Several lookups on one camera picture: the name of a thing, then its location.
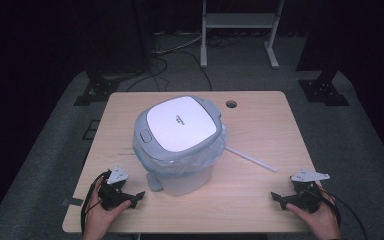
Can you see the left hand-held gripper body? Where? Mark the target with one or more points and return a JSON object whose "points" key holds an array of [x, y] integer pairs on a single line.
{"points": [[111, 191]]}

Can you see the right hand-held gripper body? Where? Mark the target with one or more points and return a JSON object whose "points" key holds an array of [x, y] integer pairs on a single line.
{"points": [[308, 195]]}

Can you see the person's left hand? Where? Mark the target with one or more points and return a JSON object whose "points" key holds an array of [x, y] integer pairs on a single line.
{"points": [[101, 216]]}

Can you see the person's right hand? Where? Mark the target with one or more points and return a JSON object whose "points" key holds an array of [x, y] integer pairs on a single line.
{"points": [[320, 221]]}

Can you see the grey tape strip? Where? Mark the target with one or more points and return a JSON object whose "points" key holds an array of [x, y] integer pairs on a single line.
{"points": [[72, 202]]}

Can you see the white plastic straw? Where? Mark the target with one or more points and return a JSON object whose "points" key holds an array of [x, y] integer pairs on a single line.
{"points": [[251, 159]]}

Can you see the black floor socket box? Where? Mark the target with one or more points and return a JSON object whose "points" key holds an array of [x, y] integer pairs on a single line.
{"points": [[91, 130]]}

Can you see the clear plastic trash bag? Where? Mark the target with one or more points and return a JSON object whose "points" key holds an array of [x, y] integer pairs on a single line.
{"points": [[200, 158]]}

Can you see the white grey pedal trash can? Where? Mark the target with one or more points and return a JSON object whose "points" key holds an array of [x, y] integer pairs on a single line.
{"points": [[176, 123]]}

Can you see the black metal stand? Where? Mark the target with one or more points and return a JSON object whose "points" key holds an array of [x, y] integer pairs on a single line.
{"points": [[96, 90], [323, 90]]}

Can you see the white metal stand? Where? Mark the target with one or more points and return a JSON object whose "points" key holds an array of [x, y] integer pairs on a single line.
{"points": [[238, 23]]}

